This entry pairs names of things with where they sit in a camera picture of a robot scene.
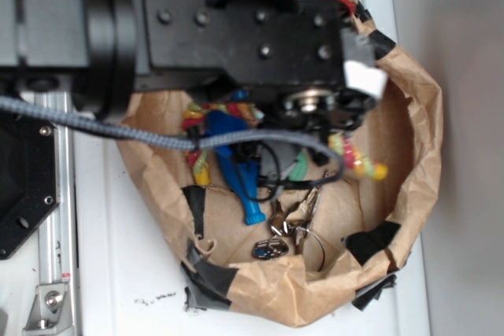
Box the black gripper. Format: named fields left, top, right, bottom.
left=134, top=0, right=387, bottom=143

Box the multicolored twisted rope toy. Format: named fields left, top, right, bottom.
left=182, top=102, right=388, bottom=186

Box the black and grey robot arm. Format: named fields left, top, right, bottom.
left=1, top=0, right=387, bottom=130

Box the green dimpled rubber ball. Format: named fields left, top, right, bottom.
left=287, top=151, right=308, bottom=182

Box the blue plastic bottle toy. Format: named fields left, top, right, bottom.
left=206, top=103, right=266, bottom=226

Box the silver key bunch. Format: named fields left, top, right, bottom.
left=252, top=186, right=326, bottom=272

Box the brown paper bag bin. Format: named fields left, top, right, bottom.
left=118, top=6, right=443, bottom=327

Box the white plastic tray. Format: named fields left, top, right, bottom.
left=69, top=0, right=432, bottom=336

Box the black hexagonal mount plate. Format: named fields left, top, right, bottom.
left=0, top=113, right=58, bottom=260

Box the grey braided cable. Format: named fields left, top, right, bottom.
left=0, top=95, right=347, bottom=187

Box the aluminium extrusion rail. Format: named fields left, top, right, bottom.
left=19, top=90, right=83, bottom=336

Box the grey metal corner bracket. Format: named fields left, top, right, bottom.
left=22, top=282, right=76, bottom=335

